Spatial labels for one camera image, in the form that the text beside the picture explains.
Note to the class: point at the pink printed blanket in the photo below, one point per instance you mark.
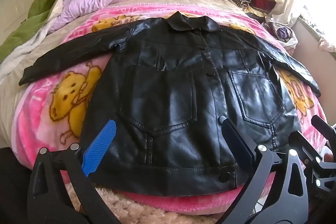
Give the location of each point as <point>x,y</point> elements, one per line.
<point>52,119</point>

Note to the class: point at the bag of clothes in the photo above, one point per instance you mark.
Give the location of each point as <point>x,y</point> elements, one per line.
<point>284,33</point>

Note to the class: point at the beige fluffy cloth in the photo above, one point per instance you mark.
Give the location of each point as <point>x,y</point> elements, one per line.
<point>126,208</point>

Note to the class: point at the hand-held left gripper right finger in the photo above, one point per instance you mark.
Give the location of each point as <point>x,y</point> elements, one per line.
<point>236,141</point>

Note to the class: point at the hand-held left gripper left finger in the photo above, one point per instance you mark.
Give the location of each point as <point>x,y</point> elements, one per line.
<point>101,146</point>

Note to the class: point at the black leather jacket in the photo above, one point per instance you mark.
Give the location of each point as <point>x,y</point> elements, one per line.
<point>168,98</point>

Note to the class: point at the green and white blanket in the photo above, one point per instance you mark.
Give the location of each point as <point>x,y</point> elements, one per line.
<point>29,22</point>

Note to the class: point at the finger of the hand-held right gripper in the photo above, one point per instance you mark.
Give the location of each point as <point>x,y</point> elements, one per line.
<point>307,144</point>
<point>324,125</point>

